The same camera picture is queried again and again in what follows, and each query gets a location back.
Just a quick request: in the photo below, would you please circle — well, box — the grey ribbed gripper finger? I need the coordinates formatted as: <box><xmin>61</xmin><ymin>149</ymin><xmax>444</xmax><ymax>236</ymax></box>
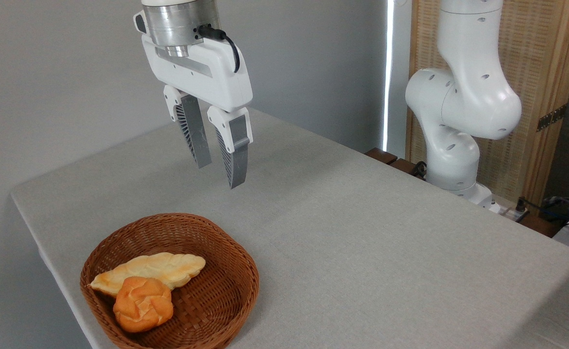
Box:
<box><xmin>163</xmin><ymin>85</ymin><xmax>212</xmax><ymax>169</ymax></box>
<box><xmin>208</xmin><ymin>106</ymin><xmax>254</xmax><ymax>190</ymax></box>

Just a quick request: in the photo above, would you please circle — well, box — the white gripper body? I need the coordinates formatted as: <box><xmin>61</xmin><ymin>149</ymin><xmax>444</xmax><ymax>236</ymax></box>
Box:
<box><xmin>133</xmin><ymin>11</ymin><xmax>254</xmax><ymax>113</ymax></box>

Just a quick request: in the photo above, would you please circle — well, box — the round orange bread roll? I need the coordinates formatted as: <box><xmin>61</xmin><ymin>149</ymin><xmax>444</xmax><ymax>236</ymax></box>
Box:
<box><xmin>113</xmin><ymin>276</ymin><xmax>174</xmax><ymax>333</ymax></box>

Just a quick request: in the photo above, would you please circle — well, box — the long pale braided bread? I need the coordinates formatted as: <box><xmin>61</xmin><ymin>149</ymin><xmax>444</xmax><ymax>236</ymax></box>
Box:
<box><xmin>89</xmin><ymin>252</ymin><xmax>206</xmax><ymax>297</ymax></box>

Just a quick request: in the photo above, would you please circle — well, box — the brown wicker basket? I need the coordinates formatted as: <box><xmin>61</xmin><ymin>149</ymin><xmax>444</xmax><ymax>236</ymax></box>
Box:
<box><xmin>80</xmin><ymin>213</ymin><xmax>260</xmax><ymax>349</ymax></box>

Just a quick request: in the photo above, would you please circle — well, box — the metal screen hinge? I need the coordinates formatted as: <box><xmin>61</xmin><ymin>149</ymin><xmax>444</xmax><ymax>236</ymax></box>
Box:
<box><xmin>536</xmin><ymin>104</ymin><xmax>567</xmax><ymax>132</ymax></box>

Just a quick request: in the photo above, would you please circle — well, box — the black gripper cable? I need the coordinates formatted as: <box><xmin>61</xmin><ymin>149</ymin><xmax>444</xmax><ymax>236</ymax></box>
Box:
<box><xmin>197</xmin><ymin>24</ymin><xmax>241</xmax><ymax>73</ymax></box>

